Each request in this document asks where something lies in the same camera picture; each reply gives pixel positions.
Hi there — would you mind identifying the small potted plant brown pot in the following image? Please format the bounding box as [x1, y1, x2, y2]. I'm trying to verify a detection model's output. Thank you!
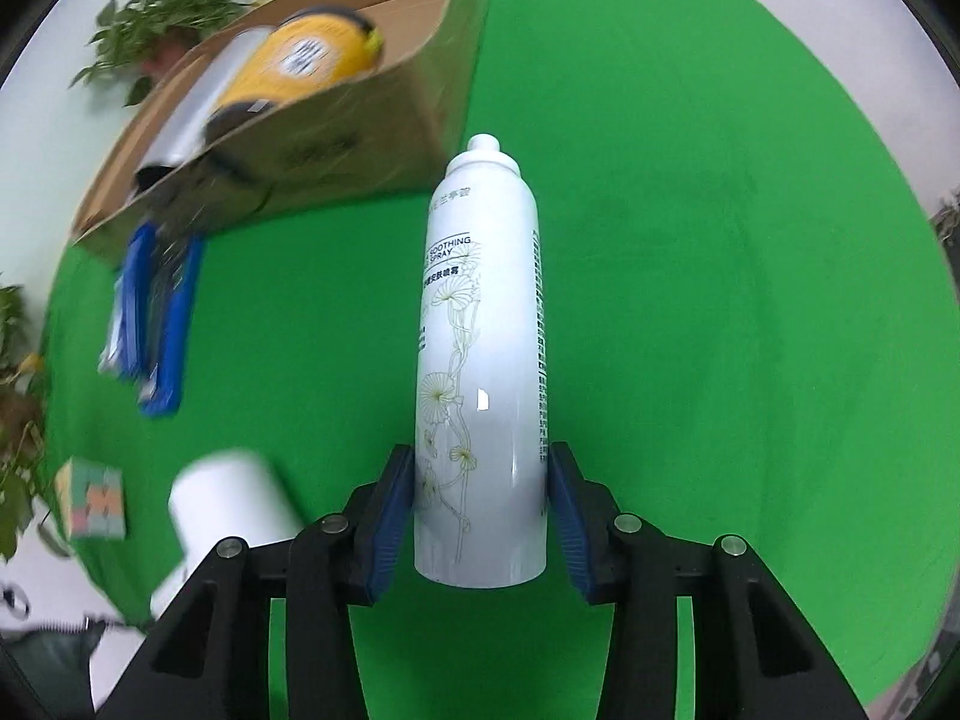
[71, 0, 252, 107]

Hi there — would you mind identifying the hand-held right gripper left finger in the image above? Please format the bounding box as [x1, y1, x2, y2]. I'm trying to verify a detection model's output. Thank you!
[94, 444, 417, 720]

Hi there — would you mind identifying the person's grey trouser leg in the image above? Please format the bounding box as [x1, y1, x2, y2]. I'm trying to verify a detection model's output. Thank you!
[0, 619, 106, 720]

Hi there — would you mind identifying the large leafy potted plant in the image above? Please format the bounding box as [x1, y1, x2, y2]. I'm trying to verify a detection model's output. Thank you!
[0, 283, 76, 563]

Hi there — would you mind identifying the silver metal can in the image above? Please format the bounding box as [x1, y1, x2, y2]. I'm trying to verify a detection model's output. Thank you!
[135, 26, 271, 192]

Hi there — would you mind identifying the dark glass cabinet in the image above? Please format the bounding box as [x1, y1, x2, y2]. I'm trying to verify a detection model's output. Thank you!
[930, 187, 960, 271]

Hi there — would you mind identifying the white handheld lint remover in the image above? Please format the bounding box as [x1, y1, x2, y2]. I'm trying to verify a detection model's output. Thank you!
[148, 448, 305, 620]

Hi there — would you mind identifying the shallow cardboard box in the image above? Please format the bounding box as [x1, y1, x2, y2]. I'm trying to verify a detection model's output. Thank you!
[71, 0, 500, 271]

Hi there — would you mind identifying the yellow label plastic jar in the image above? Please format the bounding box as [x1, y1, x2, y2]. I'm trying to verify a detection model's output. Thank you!
[202, 6, 387, 143]

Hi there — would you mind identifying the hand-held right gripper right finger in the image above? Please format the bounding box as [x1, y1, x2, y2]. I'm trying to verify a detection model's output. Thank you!
[546, 441, 871, 720]

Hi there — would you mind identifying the white spray bottle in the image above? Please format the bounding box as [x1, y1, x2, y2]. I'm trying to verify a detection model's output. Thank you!
[414, 133, 552, 590]

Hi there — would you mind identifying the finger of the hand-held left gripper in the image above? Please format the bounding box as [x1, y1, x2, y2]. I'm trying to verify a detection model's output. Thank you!
[97, 221, 162, 383]
[139, 232, 207, 417]

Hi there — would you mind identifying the green tablecloth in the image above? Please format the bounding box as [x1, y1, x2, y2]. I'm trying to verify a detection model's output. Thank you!
[37, 0, 950, 720]

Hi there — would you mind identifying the pastel puzzle cube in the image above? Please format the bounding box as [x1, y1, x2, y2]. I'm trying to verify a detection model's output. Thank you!
[54, 456, 127, 541]

